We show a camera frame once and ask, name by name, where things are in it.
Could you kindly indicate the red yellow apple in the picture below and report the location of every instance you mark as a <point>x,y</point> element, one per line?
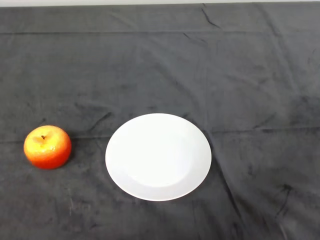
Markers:
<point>47,150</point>

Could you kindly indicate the white round plate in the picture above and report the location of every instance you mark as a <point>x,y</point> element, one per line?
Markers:
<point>158,165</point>

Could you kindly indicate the black cloth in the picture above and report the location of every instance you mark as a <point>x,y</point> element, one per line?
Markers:
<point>225,75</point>

